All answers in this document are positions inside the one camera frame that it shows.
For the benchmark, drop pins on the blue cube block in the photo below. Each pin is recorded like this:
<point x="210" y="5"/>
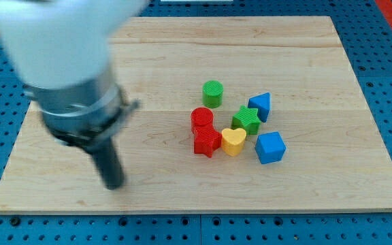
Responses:
<point x="270" y="147"/>

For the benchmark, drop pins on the blue triangle block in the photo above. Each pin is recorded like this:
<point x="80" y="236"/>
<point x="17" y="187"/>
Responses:
<point x="263" y="104"/>

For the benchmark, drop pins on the green star block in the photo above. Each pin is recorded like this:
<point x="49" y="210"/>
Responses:
<point x="247" y="119"/>

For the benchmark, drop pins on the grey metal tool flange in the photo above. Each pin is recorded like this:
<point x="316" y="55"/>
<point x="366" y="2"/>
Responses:
<point x="87" y="114"/>

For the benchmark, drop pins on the yellow heart block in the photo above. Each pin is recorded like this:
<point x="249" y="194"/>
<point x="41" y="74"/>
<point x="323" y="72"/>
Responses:
<point x="233" y="141"/>

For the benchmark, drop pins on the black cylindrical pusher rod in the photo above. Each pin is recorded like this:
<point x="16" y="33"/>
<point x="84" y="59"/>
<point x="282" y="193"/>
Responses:
<point x="108" y="164"/>

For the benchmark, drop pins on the red star block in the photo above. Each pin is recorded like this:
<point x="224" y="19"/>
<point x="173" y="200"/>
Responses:
<point x="206" y="140"/>

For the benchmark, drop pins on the red cylinder block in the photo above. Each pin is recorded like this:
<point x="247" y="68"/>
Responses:
<point x="201" y="117"/>

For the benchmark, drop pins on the wooden board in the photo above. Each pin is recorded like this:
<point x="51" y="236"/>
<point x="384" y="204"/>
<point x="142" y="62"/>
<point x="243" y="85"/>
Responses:
<point x="335" y="162"/>

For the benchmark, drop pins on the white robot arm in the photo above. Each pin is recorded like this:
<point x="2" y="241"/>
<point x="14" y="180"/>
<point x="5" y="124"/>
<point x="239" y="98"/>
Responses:
<point x="60" y="51"/>

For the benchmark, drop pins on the green cylinder block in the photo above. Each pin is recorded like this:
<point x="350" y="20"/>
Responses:
<point x="212" y="94"/>

